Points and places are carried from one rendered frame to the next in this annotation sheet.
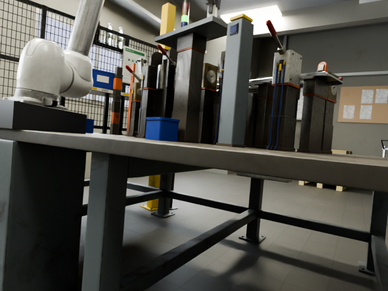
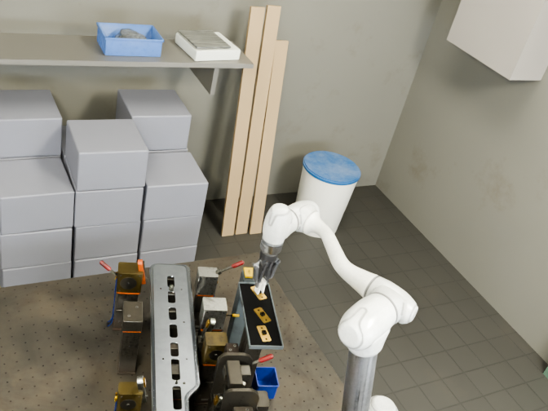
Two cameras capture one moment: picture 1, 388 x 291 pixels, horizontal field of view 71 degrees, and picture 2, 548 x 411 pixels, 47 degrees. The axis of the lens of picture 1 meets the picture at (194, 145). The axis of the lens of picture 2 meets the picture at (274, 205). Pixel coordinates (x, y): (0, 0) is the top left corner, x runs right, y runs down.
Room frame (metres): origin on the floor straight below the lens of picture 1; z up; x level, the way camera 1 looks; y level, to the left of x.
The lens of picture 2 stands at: (2.96, 0.82, 2.97)
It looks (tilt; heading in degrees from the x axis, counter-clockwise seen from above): 33 degrees down; 205
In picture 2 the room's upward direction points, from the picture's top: 15 degrees clockwise
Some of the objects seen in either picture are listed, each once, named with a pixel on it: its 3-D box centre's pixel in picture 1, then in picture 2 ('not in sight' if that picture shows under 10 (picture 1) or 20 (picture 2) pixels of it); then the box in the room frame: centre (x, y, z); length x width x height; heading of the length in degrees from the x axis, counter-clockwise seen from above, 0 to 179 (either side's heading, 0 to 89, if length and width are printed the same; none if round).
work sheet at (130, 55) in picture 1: (133, 67); not in sight; (2.38, 0.58, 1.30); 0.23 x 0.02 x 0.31; 133
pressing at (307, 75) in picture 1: (209, 91); (174, 379); (1.56, -0.06, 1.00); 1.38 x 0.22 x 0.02; 43
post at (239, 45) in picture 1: (235, 85); (240, 310); (0.98, -0.13, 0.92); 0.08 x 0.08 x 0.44; 43
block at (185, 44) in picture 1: (187, 89); (249, 351); (1.17, 0.05, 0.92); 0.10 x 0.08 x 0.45; 43
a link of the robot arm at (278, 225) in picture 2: not in sight; (279, 222); (1.06, -0.03, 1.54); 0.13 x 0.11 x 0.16; 171
